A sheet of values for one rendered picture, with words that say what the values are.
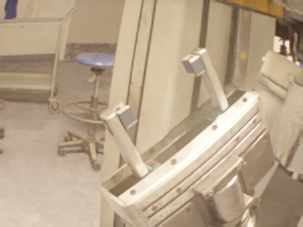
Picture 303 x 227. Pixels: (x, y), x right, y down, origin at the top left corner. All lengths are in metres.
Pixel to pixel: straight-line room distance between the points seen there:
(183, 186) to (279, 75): 0.18
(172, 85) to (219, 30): 0.10
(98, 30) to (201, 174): 6.17
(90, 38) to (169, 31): 5.90
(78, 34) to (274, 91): 5.99
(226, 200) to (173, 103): 0.25
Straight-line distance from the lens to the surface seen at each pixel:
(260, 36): 0.62
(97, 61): 2.71
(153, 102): 0.58
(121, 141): 0.29
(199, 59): 0.32
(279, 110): 0.44
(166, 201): 0.31
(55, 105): 3.82
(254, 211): 0.42
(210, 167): 0.32
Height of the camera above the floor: 1.15
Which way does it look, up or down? 16 degrees down
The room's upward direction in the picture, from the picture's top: 8 degrees clockwise
